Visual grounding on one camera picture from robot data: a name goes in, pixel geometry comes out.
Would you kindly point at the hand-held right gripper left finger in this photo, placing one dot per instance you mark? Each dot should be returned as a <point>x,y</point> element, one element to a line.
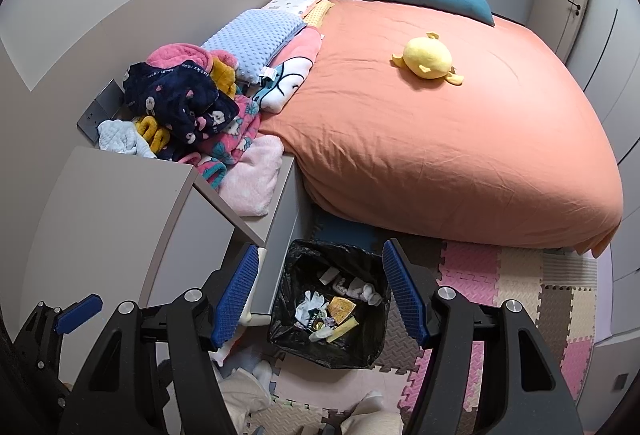
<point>235,300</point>

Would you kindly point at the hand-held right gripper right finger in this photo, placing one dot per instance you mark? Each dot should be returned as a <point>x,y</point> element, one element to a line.
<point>407,300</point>

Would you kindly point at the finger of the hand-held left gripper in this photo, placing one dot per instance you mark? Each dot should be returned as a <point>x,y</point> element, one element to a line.
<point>77,313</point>

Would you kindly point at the white knotted towel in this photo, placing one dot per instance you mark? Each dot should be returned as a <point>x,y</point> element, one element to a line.
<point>362,290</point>

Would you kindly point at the yellow snack bag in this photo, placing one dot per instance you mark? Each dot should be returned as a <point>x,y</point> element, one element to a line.
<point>342,307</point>

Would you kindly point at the yellow packet with blue ends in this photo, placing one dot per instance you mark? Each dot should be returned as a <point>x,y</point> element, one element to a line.
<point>345,327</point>

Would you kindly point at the white knit glove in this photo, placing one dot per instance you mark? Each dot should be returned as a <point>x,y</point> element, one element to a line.
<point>307,310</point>

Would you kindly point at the trash bin with black bag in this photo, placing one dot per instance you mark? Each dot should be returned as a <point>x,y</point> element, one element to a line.
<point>300,260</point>

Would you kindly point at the pastel foam floor mat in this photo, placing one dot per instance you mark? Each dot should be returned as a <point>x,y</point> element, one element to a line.
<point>470,265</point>

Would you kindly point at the grey bedside cabinet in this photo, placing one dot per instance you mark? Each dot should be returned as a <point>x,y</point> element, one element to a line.
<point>282,235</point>

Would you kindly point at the person's left leg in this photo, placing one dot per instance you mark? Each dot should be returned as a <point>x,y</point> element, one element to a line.
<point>240,395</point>

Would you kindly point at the person's leg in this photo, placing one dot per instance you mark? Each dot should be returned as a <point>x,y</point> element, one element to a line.
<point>240,395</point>
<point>370,415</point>

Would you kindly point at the person's right leg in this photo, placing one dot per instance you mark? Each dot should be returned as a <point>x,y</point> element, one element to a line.
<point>370,415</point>

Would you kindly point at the pale pink fluffy blanket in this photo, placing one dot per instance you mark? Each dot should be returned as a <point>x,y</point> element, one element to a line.
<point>252,180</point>

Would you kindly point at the pink floral fleece blanket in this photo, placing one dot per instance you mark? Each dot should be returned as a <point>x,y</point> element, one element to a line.
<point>235,135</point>

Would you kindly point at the bed with orange sheet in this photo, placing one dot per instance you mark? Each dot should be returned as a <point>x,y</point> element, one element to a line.
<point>450,140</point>

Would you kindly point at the pale blue quilted cloth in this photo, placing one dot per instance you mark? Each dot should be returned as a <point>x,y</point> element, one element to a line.
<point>120,137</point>

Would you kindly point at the mustard yellow cloth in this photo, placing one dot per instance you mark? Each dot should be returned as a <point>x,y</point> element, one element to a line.
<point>225,75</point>
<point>152,132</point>

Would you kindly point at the white cartoon print blanket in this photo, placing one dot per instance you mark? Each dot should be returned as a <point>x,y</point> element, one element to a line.
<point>282,87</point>

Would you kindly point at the yellow plush duck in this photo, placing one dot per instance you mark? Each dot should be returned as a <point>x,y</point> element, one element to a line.
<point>425,57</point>

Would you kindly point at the pink fluffy cloth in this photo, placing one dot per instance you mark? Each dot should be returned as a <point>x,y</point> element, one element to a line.
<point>172,54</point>

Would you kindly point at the pink folded blanket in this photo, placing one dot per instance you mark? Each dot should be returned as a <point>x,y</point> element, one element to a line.
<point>300,46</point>

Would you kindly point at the yellow dotted cloth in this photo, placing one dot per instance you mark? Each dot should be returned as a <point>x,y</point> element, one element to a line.
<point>320,13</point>

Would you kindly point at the grey wardrobe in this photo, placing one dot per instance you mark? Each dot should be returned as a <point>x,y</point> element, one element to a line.
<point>600,40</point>

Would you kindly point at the grey low wall outlet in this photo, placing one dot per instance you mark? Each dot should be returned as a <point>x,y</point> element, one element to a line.
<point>621,381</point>

